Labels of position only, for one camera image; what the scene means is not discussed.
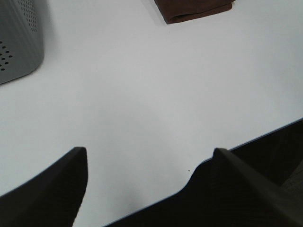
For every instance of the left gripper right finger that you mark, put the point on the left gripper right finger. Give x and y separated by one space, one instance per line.
222 192

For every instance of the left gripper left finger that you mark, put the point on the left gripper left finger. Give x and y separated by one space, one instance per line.
50 199

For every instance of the brown square towel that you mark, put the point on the brown square towel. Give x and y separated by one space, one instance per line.
176 11

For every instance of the grey perforated plastic basket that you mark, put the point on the grey perforated plastic basket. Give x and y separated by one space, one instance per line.
21 39

